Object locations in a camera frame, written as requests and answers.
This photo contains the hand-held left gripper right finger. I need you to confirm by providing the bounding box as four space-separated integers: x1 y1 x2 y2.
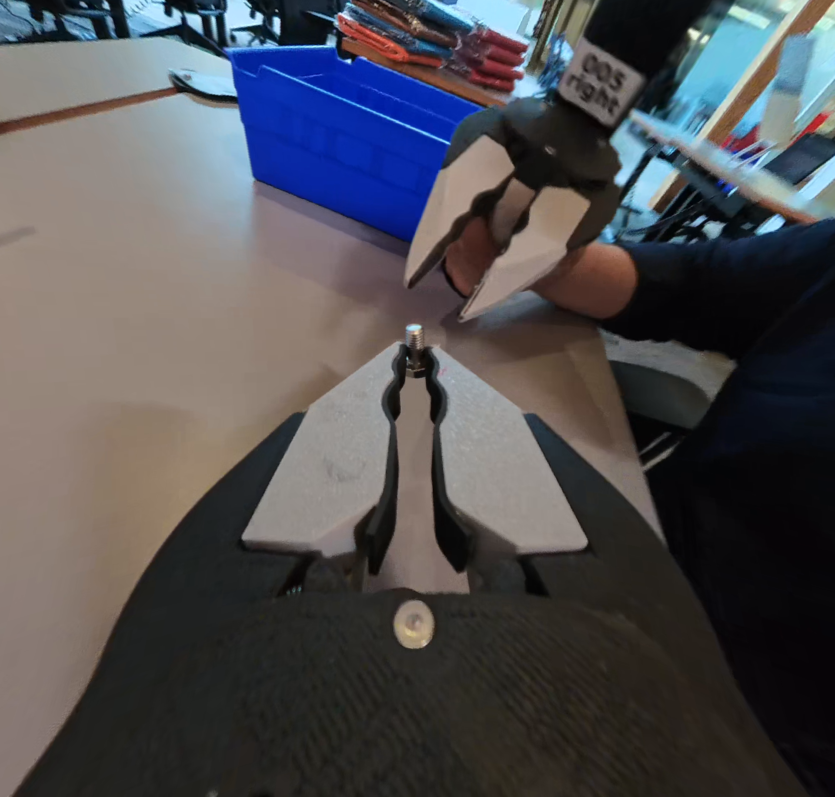
424 342 589 571

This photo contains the grey chair seat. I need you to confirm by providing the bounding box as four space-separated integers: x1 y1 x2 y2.
603 337 738 472

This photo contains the round metal table grommet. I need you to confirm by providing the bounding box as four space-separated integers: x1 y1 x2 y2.
168 67 237 101

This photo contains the person's right forearm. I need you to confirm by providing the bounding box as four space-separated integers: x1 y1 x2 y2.
600 220 835 361

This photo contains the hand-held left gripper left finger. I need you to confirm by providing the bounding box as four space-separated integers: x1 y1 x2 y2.
241 342 403 575

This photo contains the wooden background desk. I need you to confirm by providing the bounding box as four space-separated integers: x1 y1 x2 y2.
629 109 824 225

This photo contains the person's right hand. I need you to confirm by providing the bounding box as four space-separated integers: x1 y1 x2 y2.
446 217 638 320

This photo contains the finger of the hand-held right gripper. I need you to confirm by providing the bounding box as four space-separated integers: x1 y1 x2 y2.
458 186 595 323
403 136 518 290

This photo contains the blue plastic bin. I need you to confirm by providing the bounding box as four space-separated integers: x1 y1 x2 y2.
228 46 487 243

